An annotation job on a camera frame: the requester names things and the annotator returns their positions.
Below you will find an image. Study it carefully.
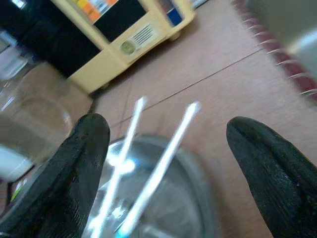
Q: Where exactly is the steel sink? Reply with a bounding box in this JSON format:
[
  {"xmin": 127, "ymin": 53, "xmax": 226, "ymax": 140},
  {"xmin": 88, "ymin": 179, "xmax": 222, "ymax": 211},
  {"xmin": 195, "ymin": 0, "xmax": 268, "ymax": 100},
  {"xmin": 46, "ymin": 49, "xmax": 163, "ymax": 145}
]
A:
[{"xmin": 244, "ymin": 0, "xmax": 317, "ymax": 82}]

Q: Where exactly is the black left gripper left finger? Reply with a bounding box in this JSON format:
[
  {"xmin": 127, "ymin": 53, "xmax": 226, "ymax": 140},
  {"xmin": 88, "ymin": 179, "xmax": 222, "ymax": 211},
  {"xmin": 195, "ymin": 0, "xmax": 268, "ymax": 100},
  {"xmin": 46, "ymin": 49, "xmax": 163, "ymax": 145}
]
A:
[{"xmin": 0, "ymin": 113, "xmax": 111, "ymax": 238}]

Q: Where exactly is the white bottle green band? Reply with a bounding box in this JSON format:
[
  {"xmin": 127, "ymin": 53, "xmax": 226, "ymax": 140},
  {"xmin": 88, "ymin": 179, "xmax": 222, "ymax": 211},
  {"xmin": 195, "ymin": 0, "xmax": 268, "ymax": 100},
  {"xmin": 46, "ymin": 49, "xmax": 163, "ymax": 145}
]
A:
[{"xmin": 0, "ymin": 145, "xmax": 34, "ymax": 183}]

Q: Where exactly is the clear jar brown powder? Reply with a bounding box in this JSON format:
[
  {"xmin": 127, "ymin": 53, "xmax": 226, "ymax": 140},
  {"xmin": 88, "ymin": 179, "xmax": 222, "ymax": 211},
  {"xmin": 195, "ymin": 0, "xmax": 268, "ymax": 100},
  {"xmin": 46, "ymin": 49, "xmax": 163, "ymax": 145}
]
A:
[{"xmin": 0, "ymin": 61, "xmax": 94, "ymax": 184}]

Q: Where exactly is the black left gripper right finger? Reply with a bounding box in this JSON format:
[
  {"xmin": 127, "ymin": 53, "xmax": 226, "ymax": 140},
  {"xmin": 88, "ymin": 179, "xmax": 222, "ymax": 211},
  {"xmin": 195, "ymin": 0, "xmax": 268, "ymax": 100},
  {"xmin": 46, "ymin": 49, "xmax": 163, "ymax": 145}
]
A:
[{"xmin": 226, "ymin": 116, "xmax": 317, "ymax": 238}]

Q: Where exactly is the small steel bowl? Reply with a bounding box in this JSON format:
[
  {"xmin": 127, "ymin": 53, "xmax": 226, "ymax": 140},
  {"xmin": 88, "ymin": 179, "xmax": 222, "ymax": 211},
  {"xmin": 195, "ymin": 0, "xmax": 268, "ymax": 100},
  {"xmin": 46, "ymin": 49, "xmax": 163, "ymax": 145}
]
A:
[{"xmin": 81, "ymin": 135, "xmax": 218, "ymax": 238}]

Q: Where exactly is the cream water ionizer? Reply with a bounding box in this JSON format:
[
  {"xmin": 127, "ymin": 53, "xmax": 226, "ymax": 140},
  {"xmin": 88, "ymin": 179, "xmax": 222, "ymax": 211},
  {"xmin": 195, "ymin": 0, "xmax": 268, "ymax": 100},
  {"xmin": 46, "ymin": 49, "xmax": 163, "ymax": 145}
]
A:
[{"xmin": 14, "ymin": 0, "xmax": 196, "ymax": 94}]

